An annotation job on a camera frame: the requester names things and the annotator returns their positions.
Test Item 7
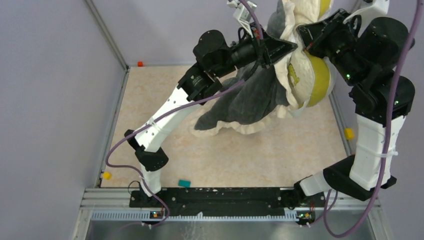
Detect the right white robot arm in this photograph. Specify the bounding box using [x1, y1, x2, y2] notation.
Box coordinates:
[293, 0, 415, 206]

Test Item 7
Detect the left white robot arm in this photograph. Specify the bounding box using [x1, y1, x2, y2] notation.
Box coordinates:
[124, 0, 298, 207]

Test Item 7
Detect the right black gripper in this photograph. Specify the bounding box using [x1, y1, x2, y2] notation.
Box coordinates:
[295, 8, 365, 87]

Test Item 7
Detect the yellow small block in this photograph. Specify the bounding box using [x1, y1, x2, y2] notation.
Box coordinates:
[343, 128, 355, 141]
[101, 171, 112, 180]

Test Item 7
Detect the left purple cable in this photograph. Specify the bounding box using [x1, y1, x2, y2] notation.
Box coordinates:
[105, 0, 266, 229]

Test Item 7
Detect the white cable duct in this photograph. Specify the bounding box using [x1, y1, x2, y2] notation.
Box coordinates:
[91, 210, 300, 222]

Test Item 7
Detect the teal small block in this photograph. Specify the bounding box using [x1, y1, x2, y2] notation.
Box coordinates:
[177, 179, 191, 188]

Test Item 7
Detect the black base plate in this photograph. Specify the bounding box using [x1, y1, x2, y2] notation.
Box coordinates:
[129, 187, 325, 217]

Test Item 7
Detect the yellow small block left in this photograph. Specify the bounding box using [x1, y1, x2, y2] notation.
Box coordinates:
[101, 171, 112, 180]

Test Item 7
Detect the white ruffled pillowcase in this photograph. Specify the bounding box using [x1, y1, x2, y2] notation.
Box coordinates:
[190, 0, 299, 137]

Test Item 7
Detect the white pillow yellow edge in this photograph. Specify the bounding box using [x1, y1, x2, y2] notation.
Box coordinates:
[288, 0, 333, 108]

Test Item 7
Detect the aluminium frame rail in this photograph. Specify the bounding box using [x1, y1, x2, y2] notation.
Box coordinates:
[83, 0, 129, 72]

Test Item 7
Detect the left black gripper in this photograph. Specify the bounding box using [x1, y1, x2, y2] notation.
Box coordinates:
[213, 21, 297, 79]

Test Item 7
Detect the yellow small block right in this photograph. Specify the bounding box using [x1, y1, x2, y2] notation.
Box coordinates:
[343, 128, 355, 141]

